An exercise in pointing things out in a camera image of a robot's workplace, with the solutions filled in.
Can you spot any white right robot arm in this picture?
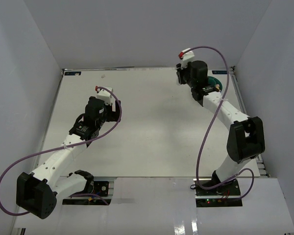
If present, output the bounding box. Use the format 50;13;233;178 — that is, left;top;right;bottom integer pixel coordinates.
176;61;265;195

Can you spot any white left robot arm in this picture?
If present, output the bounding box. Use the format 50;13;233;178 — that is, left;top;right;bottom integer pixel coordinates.
16;96;122;219

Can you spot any right blue table label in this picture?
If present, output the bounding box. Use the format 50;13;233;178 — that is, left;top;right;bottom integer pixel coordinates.
212;70;228;75

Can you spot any blue table label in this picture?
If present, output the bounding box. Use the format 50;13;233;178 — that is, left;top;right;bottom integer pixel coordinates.
64;71;81;76
212;70;228;75

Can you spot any teal round divided organizer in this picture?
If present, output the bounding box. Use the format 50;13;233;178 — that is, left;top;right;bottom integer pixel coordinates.
208;76;222;92

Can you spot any left blue table label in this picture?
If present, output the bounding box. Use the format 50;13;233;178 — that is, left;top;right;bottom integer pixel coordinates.
64;71;81;76

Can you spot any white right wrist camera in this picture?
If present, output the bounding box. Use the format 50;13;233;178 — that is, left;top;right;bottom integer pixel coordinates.
178;48;195;69

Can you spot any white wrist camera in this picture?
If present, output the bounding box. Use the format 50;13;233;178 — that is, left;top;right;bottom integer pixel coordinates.
178;48;195;69
95;86;112;106

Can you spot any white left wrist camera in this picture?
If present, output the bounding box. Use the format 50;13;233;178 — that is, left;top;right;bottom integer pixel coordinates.
95;86;112;106

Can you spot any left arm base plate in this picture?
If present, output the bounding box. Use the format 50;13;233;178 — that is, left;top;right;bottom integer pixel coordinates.
62;181;114;206

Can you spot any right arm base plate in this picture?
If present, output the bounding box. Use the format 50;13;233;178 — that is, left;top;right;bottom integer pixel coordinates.
190;180;243;208

